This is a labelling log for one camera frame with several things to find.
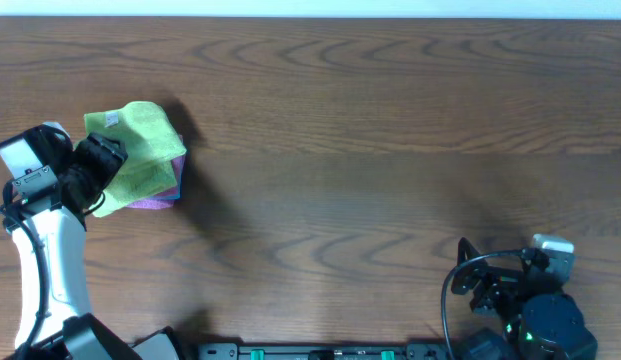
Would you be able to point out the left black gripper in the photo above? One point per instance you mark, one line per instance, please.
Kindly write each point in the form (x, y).
(102, 151)

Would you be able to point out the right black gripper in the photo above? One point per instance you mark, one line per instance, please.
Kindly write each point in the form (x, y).
(496, 285)

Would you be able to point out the green microfiber cloth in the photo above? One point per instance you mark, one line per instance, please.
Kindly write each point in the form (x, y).
(143, 127)

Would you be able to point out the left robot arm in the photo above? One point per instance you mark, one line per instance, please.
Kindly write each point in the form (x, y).
(56, 184)

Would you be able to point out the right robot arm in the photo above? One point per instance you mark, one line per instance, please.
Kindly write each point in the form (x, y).
(524, 289)

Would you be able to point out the folded green cloth on stack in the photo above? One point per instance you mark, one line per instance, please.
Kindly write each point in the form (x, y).
(137, 185)

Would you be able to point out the folded purple cloth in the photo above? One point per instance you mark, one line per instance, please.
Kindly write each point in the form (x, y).
(171, 148)

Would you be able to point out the folded blue cloth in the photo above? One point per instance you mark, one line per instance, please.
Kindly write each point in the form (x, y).
(174, 192)

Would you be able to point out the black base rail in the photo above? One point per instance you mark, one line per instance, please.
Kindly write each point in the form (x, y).
(411, 351)

